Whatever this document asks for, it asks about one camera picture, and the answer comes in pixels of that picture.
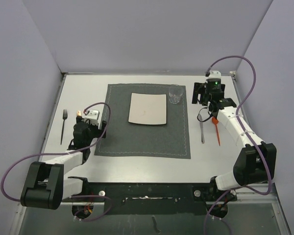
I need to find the grey cloth placemat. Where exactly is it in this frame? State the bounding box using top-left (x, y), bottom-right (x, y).
top-left (95, 84), bottom-right (191, 159)

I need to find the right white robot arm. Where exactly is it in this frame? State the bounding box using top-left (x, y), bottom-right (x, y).
top-left (192, 78), bottom-right (277, 200)

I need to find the white rectangular plate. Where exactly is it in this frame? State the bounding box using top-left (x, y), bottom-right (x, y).
top-left (128, 93), bottom-right (167, 125)

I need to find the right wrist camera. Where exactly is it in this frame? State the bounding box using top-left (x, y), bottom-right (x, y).
top-left (205, 70), bottom-right (221, 94)

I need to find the purple cable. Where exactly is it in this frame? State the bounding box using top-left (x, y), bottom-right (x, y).
top-left (0, 102), bottom-right (113, 223)
top-left (203, 56), bottom-right (272, 235)

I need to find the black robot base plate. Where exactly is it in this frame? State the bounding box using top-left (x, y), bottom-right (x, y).
top-left (60, 182), bottom-right (237, 220)

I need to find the orange plastic spoon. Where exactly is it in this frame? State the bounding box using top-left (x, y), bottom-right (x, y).
top-left (212, 117), bottom-right (221, 146)

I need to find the black plastic fork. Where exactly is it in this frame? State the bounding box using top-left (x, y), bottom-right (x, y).
top-left (60, 109), bottom-right (68, 144)

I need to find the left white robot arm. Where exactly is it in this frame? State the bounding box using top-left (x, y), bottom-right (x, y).
top-left (20, 121), bottom-right (107, 210)

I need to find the silver table knife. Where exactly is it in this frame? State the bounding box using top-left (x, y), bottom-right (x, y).
top-left (198, 114), bottom-right (205, 144)

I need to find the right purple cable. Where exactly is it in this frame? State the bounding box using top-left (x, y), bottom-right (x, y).
top-left (203, 56), bottom-right (272, 235)

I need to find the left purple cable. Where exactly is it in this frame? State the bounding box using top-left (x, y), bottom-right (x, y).
top-left (0, 102), bottom-right (113, 223)

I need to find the clear plastic cup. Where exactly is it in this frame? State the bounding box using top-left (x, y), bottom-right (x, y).
top-left (169, 85), bottom-right (183, 104)

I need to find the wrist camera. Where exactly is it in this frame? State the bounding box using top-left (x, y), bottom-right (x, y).
top-left (205, 70), bottom-right (221, 94)
top-left (83, 109), bottom-right (100, 125)

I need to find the aluminium frame rail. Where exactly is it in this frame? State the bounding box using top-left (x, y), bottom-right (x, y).
top-left (17, 182), bottom-right (277, 205)

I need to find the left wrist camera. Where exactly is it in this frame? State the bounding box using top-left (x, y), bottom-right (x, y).
top-left (83, 109), bottom-right (100, 125)

